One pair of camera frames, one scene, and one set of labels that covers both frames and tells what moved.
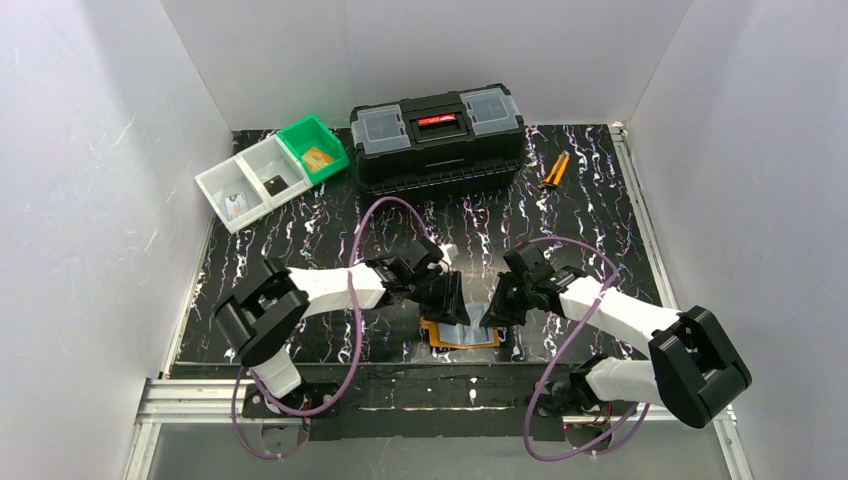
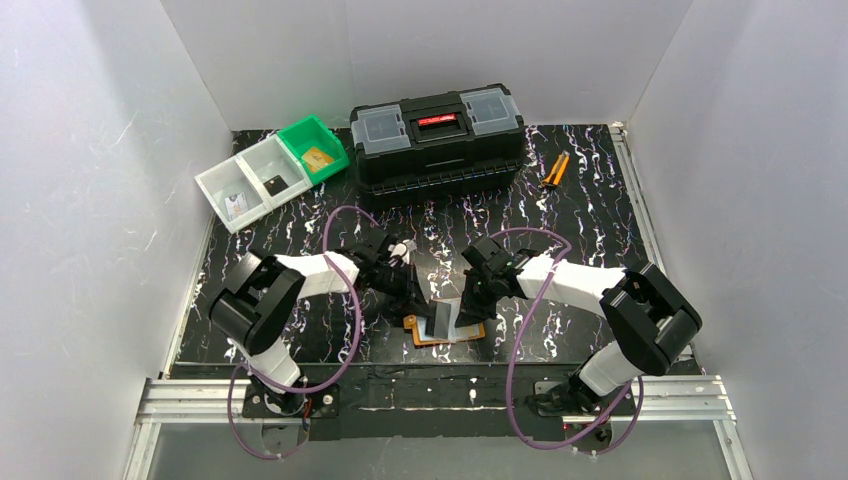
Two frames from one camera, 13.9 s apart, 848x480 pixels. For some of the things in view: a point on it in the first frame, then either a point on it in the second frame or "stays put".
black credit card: (275, 185) stays put
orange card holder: (435, 339) → (445, 331)
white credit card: (234, 208) stays put
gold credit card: (317, 159) stays put
